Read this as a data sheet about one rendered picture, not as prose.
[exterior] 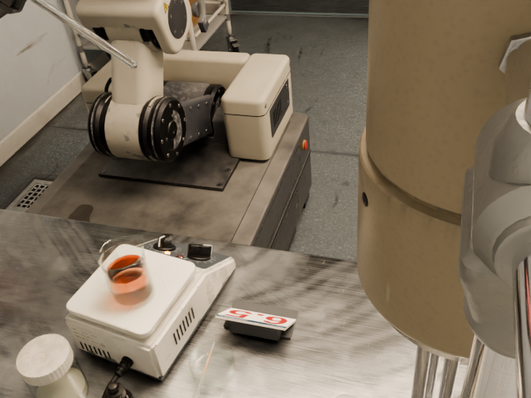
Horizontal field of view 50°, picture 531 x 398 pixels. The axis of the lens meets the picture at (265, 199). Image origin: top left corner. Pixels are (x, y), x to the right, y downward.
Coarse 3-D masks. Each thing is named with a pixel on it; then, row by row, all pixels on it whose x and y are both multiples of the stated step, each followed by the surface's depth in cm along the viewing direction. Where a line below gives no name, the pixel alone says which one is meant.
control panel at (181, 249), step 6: (156, 240) 83; (150, 246) 80; (180, 246) 82; (186, 246) 82; (156, 252) 78; (162, 252) 78; (174, 252) 79; (180, 252) 79; (186, 252) 80; (180, 258) 77; (186, 258) 77; (210, 258) 78; (216, 258) 79; (222, 258) 79; (198, 264) 75; (204, 264) 76; (210, 264) 76
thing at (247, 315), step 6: (228, 312) 73; (234, 312) 74; (240, 312) 74; (246, 312) 75; (246, 318) 71; (252, 318) 71; (258, 318) 72; (264, 318) 72; (270, 318) 73; (276, 318) 73; (282, 318) 73; (276, 324) 70; (282, 324) 70
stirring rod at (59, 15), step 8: (32, 0) 40; (40, 0) 40; (48, 8) 40; (56, 8) 40; (56, 16) 40; (64, 16) 40; (72, 24) 40; (80, 24) 40; (80, 32) 40; (88, 32) 40; (96, 40) 40; (104, 40) 40; (104, 48) 40; (112, 48) 40; (120, 56) 40; (128, 56) 40; (128, 64) 40; (136, 64) 40
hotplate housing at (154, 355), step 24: (216, 264) 76; (192, 288) 71; (216, 288) 76; (168, 312) 68; (192, 312) 71; (96, 336) 68; (120, 336) 66; (168, 336) 67; (120, 360) 69; (144, 360) 66; (168, 360) 68
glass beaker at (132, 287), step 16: (112, 240) 66; (128, 240) 66; (144, 240) 65; (96, 256) 63; (112, 256) 67; (144, 256) 65; (112, 272) 63; (128, 272) 63; (144, 272) 65; (112, 288) 65; (128, 288) 64; (144, 288) 66; (128, 304) 66; (144, 304) 67
